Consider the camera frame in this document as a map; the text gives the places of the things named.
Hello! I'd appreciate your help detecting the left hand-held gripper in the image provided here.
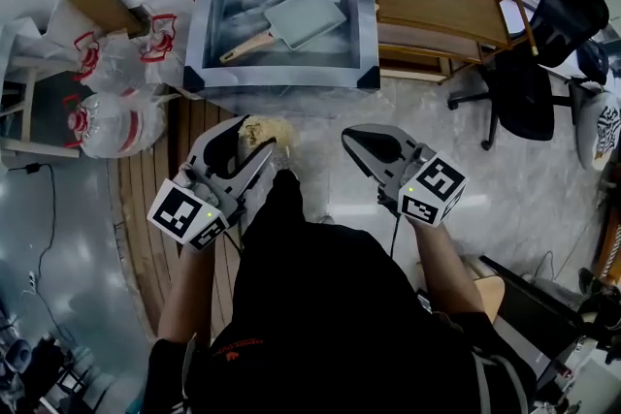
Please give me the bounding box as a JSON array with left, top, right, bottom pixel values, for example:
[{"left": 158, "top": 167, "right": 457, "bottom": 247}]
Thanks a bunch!
[{"left": 147, "top": 114, "right": 278, "bottom": 252}]

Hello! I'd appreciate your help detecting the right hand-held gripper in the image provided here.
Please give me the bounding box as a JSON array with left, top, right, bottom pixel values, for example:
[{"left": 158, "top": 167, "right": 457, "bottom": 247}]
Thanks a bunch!
[{"left": 341, "top": 123, "right": 470, "bottom": 229}]

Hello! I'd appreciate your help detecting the beige scrub sponge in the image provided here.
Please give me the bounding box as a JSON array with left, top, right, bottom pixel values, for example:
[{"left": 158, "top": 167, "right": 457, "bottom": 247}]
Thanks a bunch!
[{"left": 237, "top": 115, "right": 296, "bottom": 152}]

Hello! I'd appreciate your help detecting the grey rectangular pan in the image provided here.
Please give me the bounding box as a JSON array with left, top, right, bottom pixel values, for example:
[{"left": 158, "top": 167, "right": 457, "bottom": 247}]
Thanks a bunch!
[{"left": 218, "top": 0, "right": 348, "bottom": 66}]

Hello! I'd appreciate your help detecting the person's right forearm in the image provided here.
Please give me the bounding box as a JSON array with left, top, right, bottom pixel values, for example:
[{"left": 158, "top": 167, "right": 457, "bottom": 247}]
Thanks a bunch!
[{"left": 411, "top": 220, "right": 487, "bottom": 322}]

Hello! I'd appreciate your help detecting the person's left forearm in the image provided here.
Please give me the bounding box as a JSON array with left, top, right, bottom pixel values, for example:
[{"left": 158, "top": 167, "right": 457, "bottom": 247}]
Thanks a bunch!
[{"left": 157, "top": 240, "right": 217, "bottom": 346}]

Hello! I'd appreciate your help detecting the person's black trouser leg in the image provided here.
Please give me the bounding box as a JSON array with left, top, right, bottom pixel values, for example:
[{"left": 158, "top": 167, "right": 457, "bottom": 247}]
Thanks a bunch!
[{"left": 269, "top": 169, "right": 306, "bottom": 229}]

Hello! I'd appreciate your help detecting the silver metal sink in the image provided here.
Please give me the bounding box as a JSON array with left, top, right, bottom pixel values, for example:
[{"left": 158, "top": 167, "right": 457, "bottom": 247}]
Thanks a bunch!
[{"left": 182, "top": 0, "right": 382, "bottom": 94}]

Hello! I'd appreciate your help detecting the wooden slatted floor platform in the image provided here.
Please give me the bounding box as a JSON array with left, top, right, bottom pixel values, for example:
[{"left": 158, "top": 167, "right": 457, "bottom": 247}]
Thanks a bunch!
[{"left": 107, "top": 84, "right": 246, "bottom": 341}]

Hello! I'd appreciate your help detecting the wooden slatted table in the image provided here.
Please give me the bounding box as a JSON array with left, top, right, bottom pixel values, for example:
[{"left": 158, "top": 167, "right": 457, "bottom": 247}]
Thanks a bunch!
[{"left": 371, "top": 0, "right": 540, "bottom": 84}]

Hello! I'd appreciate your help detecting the black office chair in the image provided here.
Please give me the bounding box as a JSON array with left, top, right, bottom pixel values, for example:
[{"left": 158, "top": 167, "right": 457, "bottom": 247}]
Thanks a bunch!
[{"left": 445, "top": 0, "right": 611, "bottom": 152}]

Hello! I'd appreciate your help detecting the person's black shirt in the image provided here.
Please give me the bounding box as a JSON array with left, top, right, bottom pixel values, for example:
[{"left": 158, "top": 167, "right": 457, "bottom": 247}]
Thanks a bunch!
[{"left": 143, "top": 212, "right": 538, "bottom": 414}]

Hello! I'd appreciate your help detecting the small brown cardboard box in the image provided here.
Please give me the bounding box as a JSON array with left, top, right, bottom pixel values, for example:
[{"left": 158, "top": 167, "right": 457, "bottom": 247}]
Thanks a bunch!
[{"left": 66, "top": 0, "right": 152, "bottom": 39}]

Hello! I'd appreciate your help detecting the light wooden stool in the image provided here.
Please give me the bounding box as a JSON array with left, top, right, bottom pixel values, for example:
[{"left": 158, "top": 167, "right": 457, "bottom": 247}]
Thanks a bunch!
[{"left": 0, "top": 54, "right": 82, "bottom": 160}]

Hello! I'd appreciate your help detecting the black flat monitor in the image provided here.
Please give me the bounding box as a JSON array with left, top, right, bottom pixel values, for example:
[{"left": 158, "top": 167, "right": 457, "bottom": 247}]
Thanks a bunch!
[{"left": 478, "top": 255, "right": 586, "bottom": 377}]

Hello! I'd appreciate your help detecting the white cushion with black print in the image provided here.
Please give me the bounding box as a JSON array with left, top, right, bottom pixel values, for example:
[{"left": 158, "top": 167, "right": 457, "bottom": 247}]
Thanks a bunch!
[{"left": 575, "top": 90, "right": 621, "bottom": 172}]

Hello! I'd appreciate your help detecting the white plastic bag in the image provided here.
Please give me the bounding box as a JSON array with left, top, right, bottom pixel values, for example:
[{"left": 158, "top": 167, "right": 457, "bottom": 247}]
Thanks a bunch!
[{"left": 0, "top": 0, "right": 74, "bottom": 69}]

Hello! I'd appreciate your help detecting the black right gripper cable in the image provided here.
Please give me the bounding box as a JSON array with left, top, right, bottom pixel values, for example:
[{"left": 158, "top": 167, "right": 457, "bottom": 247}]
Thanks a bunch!
[{"left": 388, "top": 210, "right": 405, "bottom": 259}]

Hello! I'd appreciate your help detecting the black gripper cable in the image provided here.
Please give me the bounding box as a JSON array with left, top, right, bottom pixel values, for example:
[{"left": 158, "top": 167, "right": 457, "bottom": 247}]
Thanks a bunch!
[
  {"left": 388, "top": 210, "right": 405, "bottom": 259},
  {"left": 221, "top": 227, "right": 245, "bottom": 261}
]

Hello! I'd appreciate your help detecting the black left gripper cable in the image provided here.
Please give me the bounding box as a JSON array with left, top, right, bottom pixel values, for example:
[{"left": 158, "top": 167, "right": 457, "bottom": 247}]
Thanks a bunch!
[{"left": 221, "top": 227, "right": 245, "bottom": 261}]

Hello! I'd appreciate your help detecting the clear water jug, red handle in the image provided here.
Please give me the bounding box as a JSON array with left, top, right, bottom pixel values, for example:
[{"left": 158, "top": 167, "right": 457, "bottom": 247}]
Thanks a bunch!
[
  {"left": 71, "top": 29, "right": 149, "bottom": 94},
  {"left": 61, "top": 90, "right": 169, "bottom": 160},
  {"left": 139, "top": 13, "right": 188, "bottom": 87}
]

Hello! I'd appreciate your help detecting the black power adapter with cable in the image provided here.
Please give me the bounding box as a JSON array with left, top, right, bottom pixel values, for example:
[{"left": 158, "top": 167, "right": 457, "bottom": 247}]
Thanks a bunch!
[{"left": 6, "top": 162, "right": 60, "bottom": 335}]

